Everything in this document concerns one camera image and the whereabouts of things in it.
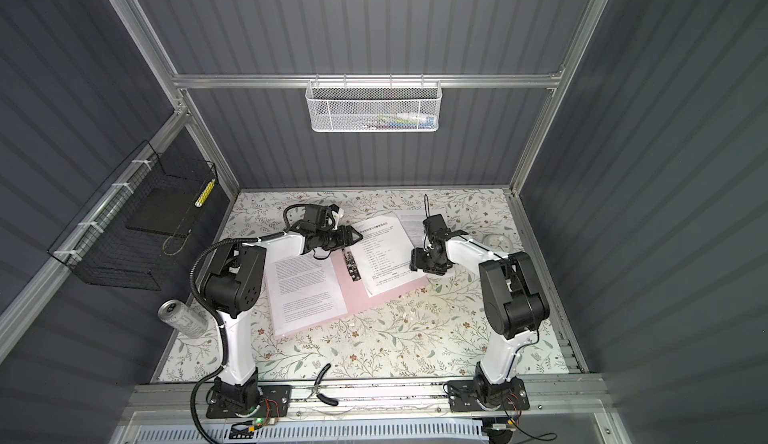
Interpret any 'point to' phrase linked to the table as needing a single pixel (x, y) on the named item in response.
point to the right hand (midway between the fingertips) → (422, 268)
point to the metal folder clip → (352, 266)
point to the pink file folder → (356, 297)
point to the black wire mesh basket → (98, 245)
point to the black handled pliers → (319, 379)
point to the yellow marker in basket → (204, 194)
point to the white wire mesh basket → (374, 106)
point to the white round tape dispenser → (497, 242)
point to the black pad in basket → (166, 210)
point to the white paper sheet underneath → (386, 254)
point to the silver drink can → (183, 317)
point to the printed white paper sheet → (303, 290)
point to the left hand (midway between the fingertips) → (357, 238)
